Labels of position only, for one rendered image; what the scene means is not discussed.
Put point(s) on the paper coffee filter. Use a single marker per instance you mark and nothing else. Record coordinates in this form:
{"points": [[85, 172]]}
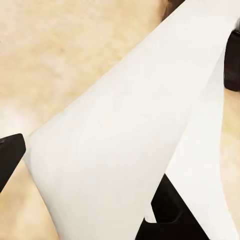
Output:
{"points": [[98, 164]]}

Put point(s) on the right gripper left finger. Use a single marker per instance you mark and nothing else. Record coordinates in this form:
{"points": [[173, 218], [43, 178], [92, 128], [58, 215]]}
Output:
{"points": [[12, 149]]}

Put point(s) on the countertop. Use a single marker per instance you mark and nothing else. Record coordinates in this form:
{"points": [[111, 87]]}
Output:
{"points": [[53, 51]]}

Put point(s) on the electric kettle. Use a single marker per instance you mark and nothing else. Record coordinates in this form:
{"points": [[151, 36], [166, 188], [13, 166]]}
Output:
{"points": [[231, 71]]}

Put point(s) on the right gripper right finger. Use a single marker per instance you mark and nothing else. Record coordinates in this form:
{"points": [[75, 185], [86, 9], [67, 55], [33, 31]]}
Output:
{"points": [[174, 219]]}

